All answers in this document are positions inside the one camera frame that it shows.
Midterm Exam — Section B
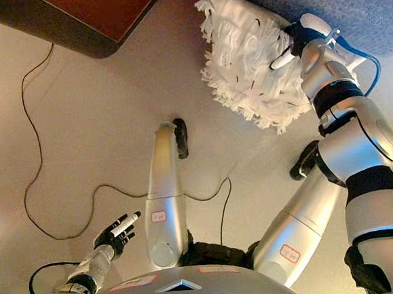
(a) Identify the brown wooden table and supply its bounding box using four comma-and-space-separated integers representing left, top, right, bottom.
0, 0, 176, 67

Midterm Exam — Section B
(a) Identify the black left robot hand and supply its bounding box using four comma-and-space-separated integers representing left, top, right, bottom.
91, 210, 146, 259

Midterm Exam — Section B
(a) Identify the silver right robot leg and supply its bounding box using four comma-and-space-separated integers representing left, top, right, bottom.
244, 138, 355, 291

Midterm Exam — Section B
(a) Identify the blue right wrist cable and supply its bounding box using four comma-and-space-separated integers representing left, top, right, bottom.
326, 26, 384, 100

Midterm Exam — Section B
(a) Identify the silver robot torso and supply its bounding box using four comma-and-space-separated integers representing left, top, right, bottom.
33, 220, 311, 294

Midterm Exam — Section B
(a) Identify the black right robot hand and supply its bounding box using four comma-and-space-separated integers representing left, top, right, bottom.
265, 10, 335, 71

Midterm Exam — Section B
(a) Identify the thin black floor cable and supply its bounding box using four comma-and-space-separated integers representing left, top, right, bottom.
11, 29, 238, 260

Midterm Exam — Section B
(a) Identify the silver robot leg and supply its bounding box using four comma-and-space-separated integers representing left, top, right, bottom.
244, 138, 355, 291
136, 120, 192, 271

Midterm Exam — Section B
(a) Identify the black robot foot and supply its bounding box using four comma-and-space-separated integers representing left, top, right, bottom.
172, 117, 191, 160
286, 139, 323, 182

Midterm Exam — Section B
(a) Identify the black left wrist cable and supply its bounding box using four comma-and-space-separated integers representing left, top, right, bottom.
26, 260, 83, 294

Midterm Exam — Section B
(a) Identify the silver left robot leg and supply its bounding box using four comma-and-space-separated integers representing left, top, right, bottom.
136, 120, 192, 271

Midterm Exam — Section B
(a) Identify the black right robot foot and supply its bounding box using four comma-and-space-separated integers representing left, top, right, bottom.
286, 139, 323, 182

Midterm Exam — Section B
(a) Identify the white fringed pillow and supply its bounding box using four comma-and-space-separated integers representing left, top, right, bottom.
194, 0, 316, 141

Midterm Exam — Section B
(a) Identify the black left robot foot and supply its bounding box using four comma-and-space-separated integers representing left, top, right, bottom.
172, 117, 191, 160

